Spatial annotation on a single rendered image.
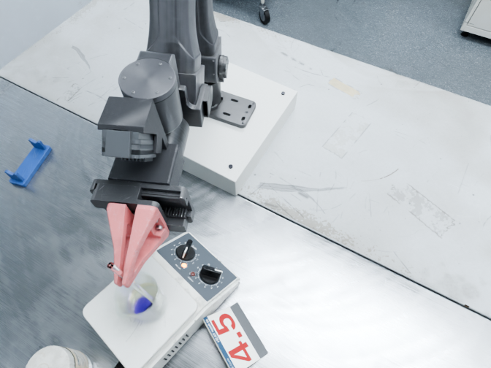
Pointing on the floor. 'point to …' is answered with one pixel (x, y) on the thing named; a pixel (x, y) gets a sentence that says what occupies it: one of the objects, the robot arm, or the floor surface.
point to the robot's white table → (321, 143)
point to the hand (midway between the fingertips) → (123, 277)
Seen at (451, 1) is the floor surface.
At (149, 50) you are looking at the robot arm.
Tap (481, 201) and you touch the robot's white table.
